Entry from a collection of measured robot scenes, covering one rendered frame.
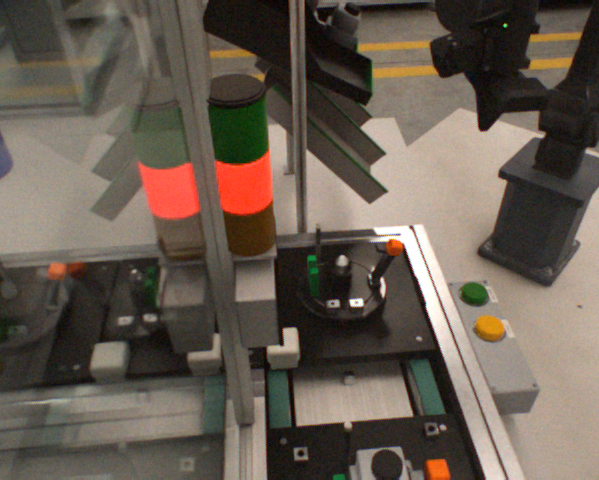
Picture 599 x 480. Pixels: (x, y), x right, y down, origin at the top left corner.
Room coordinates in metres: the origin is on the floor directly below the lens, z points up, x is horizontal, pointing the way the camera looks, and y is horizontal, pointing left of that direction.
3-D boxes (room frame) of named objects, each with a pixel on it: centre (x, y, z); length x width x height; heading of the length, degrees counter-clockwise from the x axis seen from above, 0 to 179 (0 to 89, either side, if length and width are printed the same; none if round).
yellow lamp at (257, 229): (0.40, 0.05, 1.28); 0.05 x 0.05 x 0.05
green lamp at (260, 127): (0.40, 0.05, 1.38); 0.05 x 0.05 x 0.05
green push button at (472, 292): (0.59, -0.27, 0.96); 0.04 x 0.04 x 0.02
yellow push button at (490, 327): (0.52, -0.28, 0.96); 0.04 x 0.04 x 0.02
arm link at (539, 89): (0.66, -0.25, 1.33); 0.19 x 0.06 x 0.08; 3
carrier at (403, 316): (0.59, -0.06, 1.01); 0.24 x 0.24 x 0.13; 4
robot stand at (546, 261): (0.80, -0.45, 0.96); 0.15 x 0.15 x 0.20; 48
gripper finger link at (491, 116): (0.64, -0.25, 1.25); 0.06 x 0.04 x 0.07; 93
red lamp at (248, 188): (0.40, 0.05, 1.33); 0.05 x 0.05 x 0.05
